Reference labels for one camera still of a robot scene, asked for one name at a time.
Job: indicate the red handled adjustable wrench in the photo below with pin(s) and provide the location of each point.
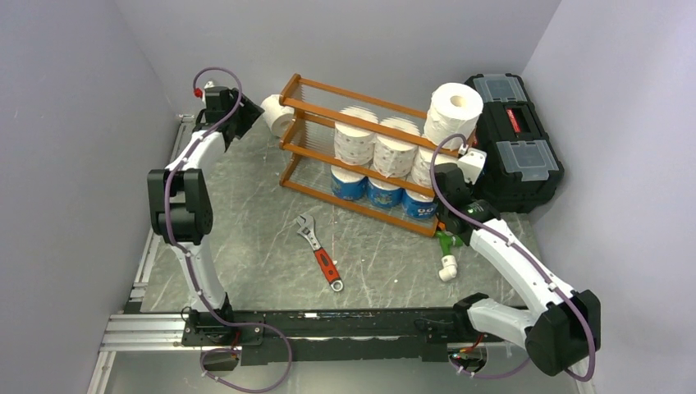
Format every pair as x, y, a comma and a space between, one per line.
325, 262

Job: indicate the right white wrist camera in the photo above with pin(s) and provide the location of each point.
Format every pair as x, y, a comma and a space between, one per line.
471, 162

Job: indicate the black plastic toolbox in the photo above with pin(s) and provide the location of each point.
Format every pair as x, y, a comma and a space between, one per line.
522, 171

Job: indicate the blue roll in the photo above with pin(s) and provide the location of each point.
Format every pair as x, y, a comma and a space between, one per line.
418, 206
383, 194
347, 185

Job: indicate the plain white paper roll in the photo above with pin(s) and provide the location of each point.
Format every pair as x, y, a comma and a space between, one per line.
454, 109

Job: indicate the dotted white roll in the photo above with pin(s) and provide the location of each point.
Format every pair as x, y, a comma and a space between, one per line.
353, 145
420, 171
393, 157

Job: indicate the dotted white roll front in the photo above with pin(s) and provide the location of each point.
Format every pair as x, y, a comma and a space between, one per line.
393, 157

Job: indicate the orange wooden shelf rack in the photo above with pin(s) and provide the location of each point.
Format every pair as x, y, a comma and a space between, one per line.
310, 140

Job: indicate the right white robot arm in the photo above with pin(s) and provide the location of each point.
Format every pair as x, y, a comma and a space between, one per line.
558, 326

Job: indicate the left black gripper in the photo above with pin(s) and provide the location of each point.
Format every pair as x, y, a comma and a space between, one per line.
251, 113

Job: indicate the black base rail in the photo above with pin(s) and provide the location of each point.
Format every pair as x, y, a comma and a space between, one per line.
266, 336

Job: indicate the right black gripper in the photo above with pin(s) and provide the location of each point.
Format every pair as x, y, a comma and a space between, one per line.
470, 186

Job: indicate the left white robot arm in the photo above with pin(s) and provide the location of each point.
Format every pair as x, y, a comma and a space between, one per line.
180, 208

